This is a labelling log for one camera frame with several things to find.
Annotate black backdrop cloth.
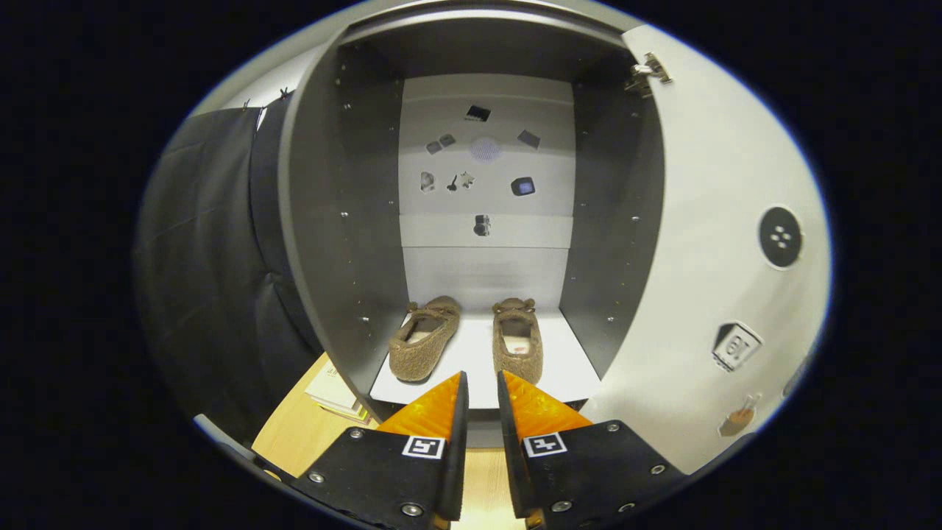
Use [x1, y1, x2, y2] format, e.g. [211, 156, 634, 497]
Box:
[134, 90, 325, 442]

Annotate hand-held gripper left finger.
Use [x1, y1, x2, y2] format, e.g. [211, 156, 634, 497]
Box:
[293, 370, 470, 530]

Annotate brown fuzzy shoe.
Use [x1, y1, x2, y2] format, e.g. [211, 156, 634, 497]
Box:
[388, 296, 462, 384]
[492, 297, 545, 386]

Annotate grey shoe cabinet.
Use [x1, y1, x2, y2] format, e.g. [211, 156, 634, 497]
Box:
[278, 0, 667, 450]

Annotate row of black cloth clips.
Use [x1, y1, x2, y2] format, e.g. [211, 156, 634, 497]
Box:
[239, 87, 291, 111]

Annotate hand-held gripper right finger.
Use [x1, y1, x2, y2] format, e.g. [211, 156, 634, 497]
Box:
[497, 370, 688, 530]

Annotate metal door hinge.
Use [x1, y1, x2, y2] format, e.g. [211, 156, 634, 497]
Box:
[624, 53, 673, 99]

